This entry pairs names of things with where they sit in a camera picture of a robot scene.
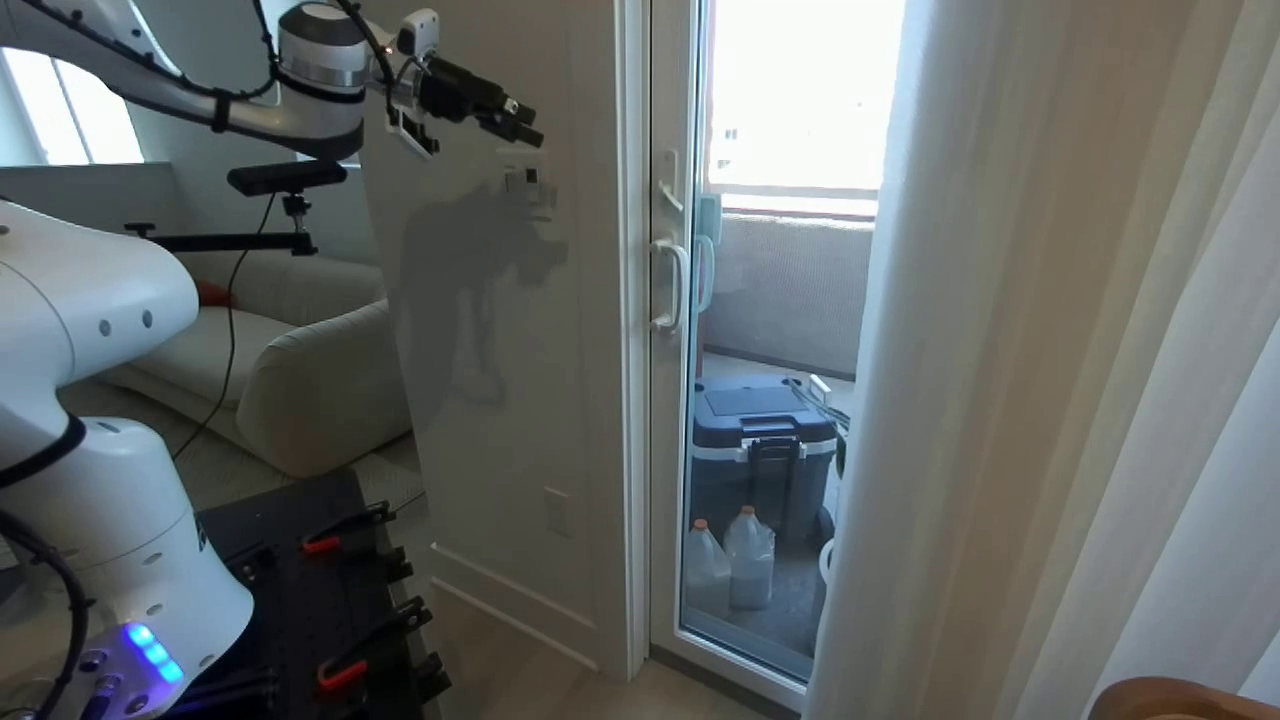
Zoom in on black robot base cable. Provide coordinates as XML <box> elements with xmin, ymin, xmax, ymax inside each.
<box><xmin>0</xmin><ymin>514</ymin><xmax>95</xmax><ymax>720</ymax></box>

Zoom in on white vertical blinds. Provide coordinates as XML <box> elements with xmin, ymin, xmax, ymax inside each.
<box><xmin>798</xmin><ymin>0</ymin><xmax>1280</xmax><ymax>720</ymax></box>

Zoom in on blue cooler box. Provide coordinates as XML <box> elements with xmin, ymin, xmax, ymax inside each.
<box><xmin>688</xmin><ymin>371</ymin><xmax>855</xmax><ymax>554</ymax></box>

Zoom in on white door handle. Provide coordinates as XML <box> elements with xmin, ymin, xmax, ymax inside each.
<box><xmin>642</xmin><ymin>231</ymin><xmax>693</xmax><ymax>336</ymax></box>

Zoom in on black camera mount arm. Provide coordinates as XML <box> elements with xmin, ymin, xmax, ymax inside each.
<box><xmin>123</xmin><ymin>193</ymin><xmax>321</xmax><ymax>259</ymax></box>

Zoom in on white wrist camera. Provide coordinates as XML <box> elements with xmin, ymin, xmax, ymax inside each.
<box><xmin>392</xmin><ymin>10</ymin><xmax>445</xmax><ymax>69</ymax></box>

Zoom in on black orange bar clamp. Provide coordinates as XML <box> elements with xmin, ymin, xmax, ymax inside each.
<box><xmin>296</xmin><ymin>500</ymin><xmax>403</xmax><ymax>563</ymax></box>
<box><xmin>315</xmin><ymin>595</ymin><xmax>441</xmax><ymax>700</ymax></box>

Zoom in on white double light switch plate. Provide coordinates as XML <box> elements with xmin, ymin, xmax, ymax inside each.
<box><xmin>491</xmin><ymin>145</ymin><xmax>555</xmax><ymax>226</ymax></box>

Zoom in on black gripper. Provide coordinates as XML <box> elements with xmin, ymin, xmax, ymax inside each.
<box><xmin>392</xmin><ymin>51</ymin><xmax>546</xmax><ymax>152</ymax></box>

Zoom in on clear water jug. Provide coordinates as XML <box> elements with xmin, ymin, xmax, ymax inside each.
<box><xmin>718</xmin><ymin>500</ymin><xmax>783</xmax><ymax>617</ymax></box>
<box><xmin>681</xmin><ymin>515</ymin><xmax>741</xmax><ymax>619</ymax></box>

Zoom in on black stereo camera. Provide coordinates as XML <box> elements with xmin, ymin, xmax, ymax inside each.
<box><xmin>223</xmin><ymin>158</ymin><xmax>352</xmax><ymax>202</ymax></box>

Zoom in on brown wooden chair back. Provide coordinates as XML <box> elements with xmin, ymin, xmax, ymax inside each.
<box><xmin>1078</xmin><ymin>667</ymin><xmax>1280</xmax><ymax>720</ymax></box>

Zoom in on white glass sliding door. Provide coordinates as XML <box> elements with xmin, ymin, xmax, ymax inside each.
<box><xmin>610</xmin><ymin>0</ymin><xmax>929</xmax><ymax>712</ymax></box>

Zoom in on black camera cable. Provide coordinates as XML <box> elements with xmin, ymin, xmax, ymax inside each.
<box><xmin>168</xmin><ymin>197</ymin><xmax>292</xmax><ymax>460</ymax></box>

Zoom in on cream sofa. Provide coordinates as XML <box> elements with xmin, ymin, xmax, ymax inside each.
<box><xmin>95</xmin><ymin>253</ymin><xmax>412</xmax><ymax>484</ymax></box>

